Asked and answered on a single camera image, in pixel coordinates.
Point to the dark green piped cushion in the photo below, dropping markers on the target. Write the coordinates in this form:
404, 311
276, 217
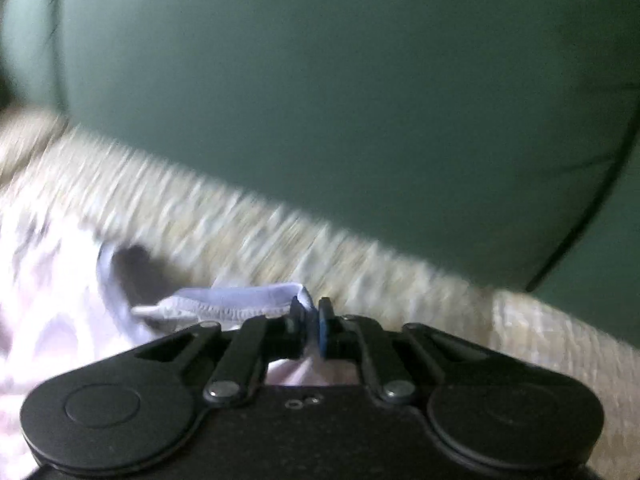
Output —
600, 270
325, 85
30, 35

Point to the pink tie-dye shirt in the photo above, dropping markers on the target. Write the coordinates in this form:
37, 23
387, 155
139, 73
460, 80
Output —
50, 320

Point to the beige patterned sofa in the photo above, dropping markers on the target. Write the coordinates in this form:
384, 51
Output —
300, 240

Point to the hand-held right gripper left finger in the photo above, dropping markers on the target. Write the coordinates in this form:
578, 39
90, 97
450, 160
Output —
299, 322

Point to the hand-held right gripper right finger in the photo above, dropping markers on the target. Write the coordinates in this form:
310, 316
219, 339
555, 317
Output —
326, 330

